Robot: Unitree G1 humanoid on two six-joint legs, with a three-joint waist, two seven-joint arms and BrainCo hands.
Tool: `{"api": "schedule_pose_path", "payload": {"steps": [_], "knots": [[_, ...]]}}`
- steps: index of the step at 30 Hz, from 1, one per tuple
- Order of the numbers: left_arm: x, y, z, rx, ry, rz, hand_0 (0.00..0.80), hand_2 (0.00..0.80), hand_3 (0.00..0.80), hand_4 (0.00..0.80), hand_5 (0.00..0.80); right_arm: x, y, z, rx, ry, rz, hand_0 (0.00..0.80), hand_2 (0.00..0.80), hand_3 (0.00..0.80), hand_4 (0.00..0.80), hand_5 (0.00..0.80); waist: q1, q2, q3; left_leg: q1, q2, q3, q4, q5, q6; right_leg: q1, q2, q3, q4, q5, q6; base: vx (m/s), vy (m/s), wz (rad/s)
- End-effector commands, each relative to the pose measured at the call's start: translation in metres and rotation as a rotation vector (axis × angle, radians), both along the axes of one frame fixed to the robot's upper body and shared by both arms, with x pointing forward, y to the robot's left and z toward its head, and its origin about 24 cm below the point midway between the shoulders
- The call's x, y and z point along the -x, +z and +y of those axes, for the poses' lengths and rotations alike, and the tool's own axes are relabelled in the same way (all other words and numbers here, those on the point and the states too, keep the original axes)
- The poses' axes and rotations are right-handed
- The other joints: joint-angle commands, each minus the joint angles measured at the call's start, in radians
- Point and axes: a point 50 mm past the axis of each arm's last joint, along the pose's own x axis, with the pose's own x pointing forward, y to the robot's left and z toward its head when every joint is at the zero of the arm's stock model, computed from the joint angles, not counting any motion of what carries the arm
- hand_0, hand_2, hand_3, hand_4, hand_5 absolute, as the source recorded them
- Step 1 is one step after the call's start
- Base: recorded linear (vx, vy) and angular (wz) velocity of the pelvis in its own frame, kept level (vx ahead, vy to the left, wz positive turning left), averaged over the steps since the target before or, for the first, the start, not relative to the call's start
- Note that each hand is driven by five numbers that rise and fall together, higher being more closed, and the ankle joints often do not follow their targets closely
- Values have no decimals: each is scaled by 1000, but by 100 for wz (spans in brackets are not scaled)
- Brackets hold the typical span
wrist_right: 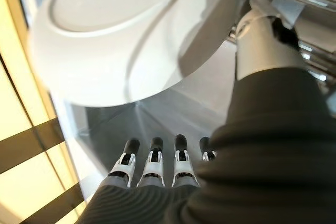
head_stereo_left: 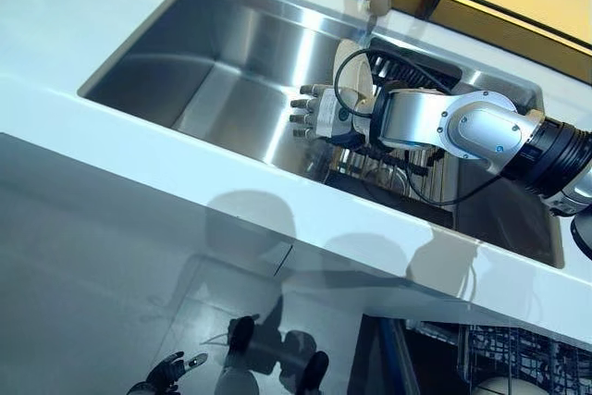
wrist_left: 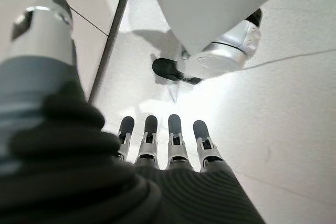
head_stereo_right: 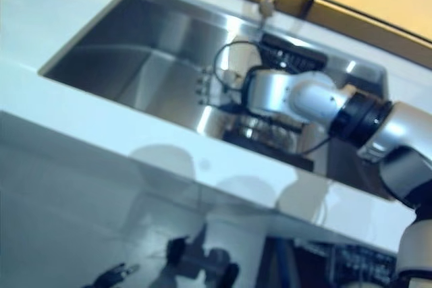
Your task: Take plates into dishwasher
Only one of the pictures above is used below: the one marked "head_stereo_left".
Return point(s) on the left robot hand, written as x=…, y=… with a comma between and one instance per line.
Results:
x=164, y=374

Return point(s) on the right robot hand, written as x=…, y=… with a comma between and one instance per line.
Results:
x=324, y=113

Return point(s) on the cream round plate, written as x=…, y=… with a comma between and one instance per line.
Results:
x=495, y=386
x=358, y=76

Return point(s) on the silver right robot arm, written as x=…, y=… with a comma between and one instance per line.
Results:
x=462, y=127

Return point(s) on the black left robot foot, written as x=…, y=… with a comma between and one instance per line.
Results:
x=241, y=339

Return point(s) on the black sink dish rack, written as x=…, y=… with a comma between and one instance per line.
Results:
x=416, y=69

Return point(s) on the stainless steel sink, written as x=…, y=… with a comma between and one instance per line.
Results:
x=208, y=76

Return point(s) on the black object at left edge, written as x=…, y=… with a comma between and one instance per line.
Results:
x=315, y=371

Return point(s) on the white glossy kitchen cabinet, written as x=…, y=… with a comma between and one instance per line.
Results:
x=139, y=210

